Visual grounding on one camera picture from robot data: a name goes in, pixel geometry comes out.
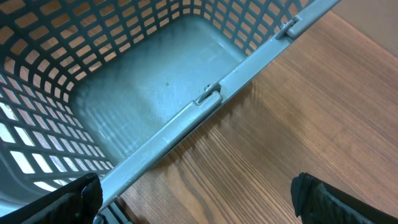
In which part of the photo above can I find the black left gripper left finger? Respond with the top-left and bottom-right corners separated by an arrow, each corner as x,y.
1,172 -> 103,224

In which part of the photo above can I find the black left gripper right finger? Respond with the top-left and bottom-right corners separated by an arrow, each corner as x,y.
290,172 -> 397,224

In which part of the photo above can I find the grey plastic mesh basket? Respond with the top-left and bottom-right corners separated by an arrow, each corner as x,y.
1,0 -> 338,216

